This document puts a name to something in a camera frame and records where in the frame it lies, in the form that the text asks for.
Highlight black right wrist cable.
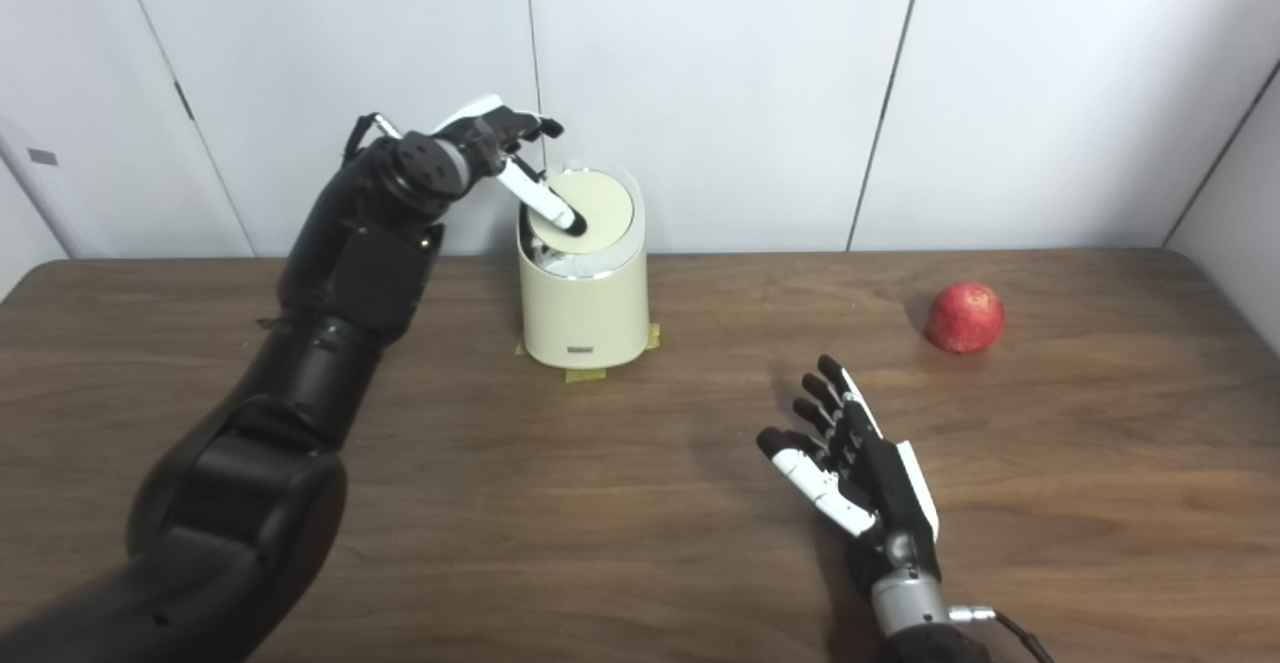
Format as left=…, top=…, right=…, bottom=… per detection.
left=948, top=603, right=1056, bottom=663

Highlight cream-colored bin body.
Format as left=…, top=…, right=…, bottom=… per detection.
left=516, top=161, right=651, bottom=369

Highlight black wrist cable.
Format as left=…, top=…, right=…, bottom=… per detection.
left=342, top=113, right=403, bottom=164
left=948, top=603, right=1056, bottom=663

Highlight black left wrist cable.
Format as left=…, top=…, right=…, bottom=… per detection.
left=342, top=113, right=403, bottom=164

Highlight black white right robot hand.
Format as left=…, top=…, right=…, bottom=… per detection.
left=756, top=354, right=943, bottom=599

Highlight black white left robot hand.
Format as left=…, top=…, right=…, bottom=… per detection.
left=432, top=95, right=589, bottom=237

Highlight red apple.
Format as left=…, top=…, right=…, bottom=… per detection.
left=925, top=281, right=1006, bottom=355

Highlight cream-colored round bin lid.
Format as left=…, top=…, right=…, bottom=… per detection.
left=527, top=170, right=636, bottom=254

